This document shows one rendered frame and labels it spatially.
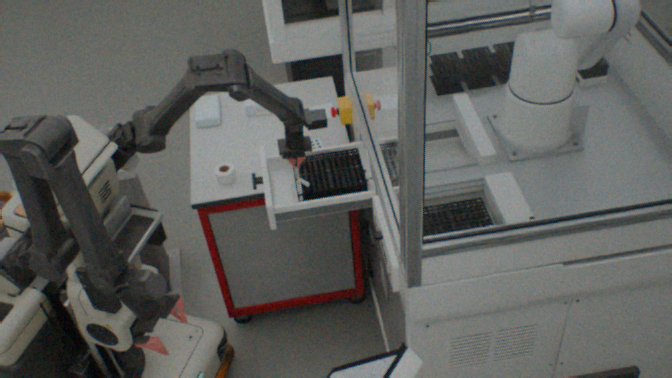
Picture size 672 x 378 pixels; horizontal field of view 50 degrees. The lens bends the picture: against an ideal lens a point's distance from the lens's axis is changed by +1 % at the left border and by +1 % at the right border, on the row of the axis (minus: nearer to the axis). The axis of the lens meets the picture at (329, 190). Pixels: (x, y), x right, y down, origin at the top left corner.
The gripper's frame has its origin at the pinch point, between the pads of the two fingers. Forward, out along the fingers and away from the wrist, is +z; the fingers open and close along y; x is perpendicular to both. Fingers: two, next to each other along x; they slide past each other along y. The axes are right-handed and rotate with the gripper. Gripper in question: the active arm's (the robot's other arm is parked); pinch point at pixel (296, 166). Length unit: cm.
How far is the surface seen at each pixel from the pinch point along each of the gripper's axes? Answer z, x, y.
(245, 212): 30.2, -12.1, 17.8
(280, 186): 11.7, -3.9, 5.2
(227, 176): 17.5, -17.9, 22.4
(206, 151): 22, -37, 29
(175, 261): 98, -53, 53
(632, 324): 30, 54, -93
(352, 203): 7.1, 12.2, -15.8
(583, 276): 2, 55, -71
